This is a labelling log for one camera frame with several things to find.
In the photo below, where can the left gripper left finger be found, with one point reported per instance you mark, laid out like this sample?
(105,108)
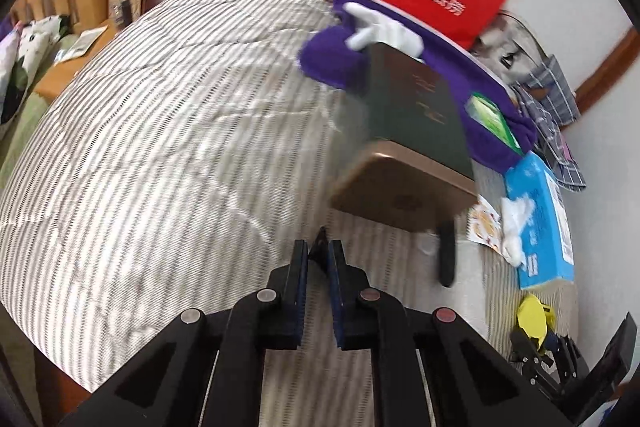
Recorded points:
(286,314)

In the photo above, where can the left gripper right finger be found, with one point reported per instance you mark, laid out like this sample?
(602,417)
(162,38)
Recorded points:
(355,323)

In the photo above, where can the yellow pouch with black strap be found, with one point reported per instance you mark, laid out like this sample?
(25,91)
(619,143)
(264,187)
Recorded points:
(537,320)

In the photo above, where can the blue tissue pack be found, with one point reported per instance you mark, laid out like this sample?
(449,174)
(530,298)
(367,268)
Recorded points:
(546,243)

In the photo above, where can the patterned small card packet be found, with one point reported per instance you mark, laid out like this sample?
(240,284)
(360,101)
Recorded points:
(483,225)

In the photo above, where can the white tissue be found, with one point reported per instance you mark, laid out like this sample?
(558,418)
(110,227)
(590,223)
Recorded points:
(515,214)

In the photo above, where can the dark green box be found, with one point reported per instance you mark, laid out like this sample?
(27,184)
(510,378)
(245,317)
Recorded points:
(404,161)

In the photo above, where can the green wet wipes pack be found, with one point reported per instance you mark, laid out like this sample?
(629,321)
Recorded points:
(488,115)

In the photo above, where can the white cotton glove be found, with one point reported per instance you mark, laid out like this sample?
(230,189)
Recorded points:
(373,27)

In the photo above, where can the purple towel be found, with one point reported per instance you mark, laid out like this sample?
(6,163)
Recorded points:
(326,58)

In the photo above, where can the grey plaid cloth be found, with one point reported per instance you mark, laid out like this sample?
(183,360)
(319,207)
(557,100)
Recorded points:
(545,97)

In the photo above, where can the beige backpack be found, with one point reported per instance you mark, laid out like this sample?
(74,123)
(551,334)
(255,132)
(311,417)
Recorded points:
(508,48)

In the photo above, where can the wooden bedside table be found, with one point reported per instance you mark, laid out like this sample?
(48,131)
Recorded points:
(58,77)

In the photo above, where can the brown wooden door frame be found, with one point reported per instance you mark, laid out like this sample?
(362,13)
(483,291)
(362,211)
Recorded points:
(613,67)

